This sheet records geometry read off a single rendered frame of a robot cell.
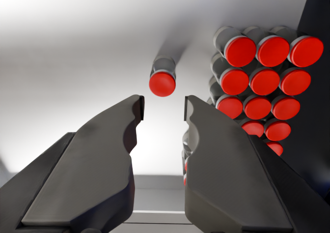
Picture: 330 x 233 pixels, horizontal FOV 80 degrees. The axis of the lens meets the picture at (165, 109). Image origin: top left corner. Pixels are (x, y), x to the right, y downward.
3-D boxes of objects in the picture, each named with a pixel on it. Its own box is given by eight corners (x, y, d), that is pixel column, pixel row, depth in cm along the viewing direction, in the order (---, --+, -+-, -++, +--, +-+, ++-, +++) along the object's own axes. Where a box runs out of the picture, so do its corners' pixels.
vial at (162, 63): (176, 54, 18) (177, 70, 15) (175, 76, 19) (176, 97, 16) (151, 54, 18) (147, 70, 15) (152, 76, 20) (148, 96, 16)
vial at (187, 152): (201, 130, 23) (207, 160, 19) (200, 145, 24) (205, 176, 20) (182, 130, 23) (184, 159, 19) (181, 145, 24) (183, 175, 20)
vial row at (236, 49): (240, 25, 17) (261, 36, 13) (213, 171, 26) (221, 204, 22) (214, 25, 17) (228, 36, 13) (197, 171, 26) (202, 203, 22)
